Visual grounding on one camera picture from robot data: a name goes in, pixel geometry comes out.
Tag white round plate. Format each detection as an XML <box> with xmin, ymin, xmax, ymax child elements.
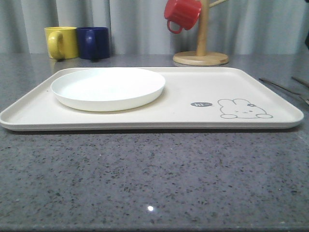
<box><xmin>51</xmin><ymin>67</ymin><xmax>166</xmax><ymax>112</ymax></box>

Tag silver metal fork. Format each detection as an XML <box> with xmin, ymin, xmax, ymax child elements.
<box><xmin>259</xmin><ymin>78</ymin><xmax>309</xmax><ymax>105</ymax></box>

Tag silver metal chopsticks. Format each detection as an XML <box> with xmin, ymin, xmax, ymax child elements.
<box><xmin>292</xmin><ymin>76</ymin><xmax>309</xmax><ymax>88</ymax></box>

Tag beige rabbit serving tray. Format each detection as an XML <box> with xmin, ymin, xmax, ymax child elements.
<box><xmin>0</xmin><ymin>67</ymin><xmax>304</xmax><ymax>131</ymax></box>

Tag wooden mug tree stand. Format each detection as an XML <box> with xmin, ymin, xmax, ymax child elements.
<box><xmin>173</xmin><ymin>0</ymin><xmax>229</xmax><ymax>66</ymax></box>

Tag grey curtain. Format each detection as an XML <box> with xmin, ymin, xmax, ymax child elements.
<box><xmin>0</xmin><ymin>0</ymin><xmax>309</xmax><ymax>55</ymax></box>

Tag dark blue mug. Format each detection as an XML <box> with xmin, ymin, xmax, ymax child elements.
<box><xmin>76</xmin><ymin>27</ymin><xmax>110</xmax><ymax>60</ymax></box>

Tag red ribbed mug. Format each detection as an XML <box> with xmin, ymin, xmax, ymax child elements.
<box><xmin>164</xmin><ymin>0</ymin><xmax>202</xmax><ymax>34</ymax></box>

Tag yellow mug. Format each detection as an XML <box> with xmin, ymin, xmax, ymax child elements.
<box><xmin>44</xmin><ymin>27</ymin><xmax>79</xmax><ymax>60</ymax></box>

